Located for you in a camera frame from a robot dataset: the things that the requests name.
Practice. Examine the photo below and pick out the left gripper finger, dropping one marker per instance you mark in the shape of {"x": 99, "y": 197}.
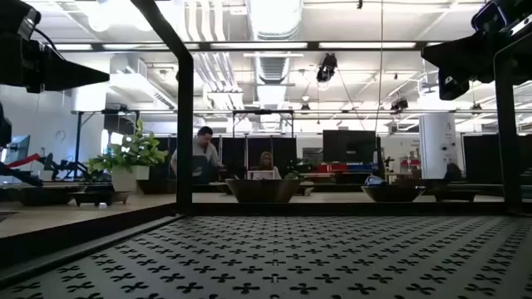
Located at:
{"x": 70, "y": 74}

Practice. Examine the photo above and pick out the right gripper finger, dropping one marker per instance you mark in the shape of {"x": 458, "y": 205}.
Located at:
{"x": 453, "y": 56}

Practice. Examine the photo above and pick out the black rounded square mini plate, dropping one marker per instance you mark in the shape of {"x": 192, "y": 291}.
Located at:
{"x": 392, "y": 193}
{"x": 455, "y": 196}

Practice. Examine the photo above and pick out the black background robot arm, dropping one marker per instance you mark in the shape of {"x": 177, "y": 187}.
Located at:
{"x": 62, "y": 168}
{"x": 16, "y": 176}

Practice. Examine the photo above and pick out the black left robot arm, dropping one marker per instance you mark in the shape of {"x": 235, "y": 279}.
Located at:
{"x": 4, "y": 124}

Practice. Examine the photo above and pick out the white light strip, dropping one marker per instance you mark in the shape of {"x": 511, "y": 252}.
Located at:
{"x": 72, "y": 47}
{"x": 434, "y": 44}
{"x": 133, "y": 46}
{"x": 365, "y": 45}
{"x": 257, "y": 45}

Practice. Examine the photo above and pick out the black hanging spotlight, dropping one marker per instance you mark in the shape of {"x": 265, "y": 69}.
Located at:
{"x": 326, "y": 68}
{"x": 399, "y": 104}

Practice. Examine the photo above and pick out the grey computer monitor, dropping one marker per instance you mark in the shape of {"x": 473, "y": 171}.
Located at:
{"x": 16, "y": 148}

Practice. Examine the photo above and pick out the white round pillar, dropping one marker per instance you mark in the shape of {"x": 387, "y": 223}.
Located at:
{"x": 436, "y": 145}

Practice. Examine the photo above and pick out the black partition panel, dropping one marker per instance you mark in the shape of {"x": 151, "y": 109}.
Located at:
{"x": 478, "y": 158}

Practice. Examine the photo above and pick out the red shelf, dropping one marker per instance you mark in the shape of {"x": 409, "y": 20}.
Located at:
{"x": 409, "y": 163}

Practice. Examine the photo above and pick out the black chair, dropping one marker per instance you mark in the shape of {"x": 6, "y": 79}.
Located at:
{"x": 453, "y": 172}

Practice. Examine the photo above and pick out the green plant in white pot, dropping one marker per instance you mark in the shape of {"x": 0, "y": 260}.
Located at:
{"x": 133, "y": 178}

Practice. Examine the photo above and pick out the large black monitor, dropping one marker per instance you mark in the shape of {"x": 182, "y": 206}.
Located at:
{"x": 349, "y": 145}

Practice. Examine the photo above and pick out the white ceiling pipe bundle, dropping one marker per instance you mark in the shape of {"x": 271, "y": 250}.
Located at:
{"x": 216, "y": 62}

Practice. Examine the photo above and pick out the blue white bag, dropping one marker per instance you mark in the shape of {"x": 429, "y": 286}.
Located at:
{"x": 375, "y": 180}

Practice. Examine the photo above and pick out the person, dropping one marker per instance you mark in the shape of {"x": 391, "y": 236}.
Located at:
{"x": 199, "y": 153}
{"x": 266, "y": 162}

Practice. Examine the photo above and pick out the red storage bin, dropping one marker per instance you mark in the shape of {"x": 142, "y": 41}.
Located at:
{"x": 332, "y": 168}

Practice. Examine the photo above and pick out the white laptop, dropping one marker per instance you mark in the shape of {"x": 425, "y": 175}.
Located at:
{"x": 261, "y": 174}

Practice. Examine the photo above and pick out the black perforated metal tray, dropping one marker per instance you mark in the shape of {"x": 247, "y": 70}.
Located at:
{"x": 291, "y": 249}

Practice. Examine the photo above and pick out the black metal rig frame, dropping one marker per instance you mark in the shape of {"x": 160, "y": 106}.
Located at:
{"x": 78, "y": 141}

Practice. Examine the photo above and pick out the white rectangular air duct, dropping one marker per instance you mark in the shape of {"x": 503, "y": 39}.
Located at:
{"x": 137, "y": 83}

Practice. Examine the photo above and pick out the silver ceiling air duct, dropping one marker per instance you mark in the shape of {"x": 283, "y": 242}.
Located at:
{"x": 274, "y": 25}

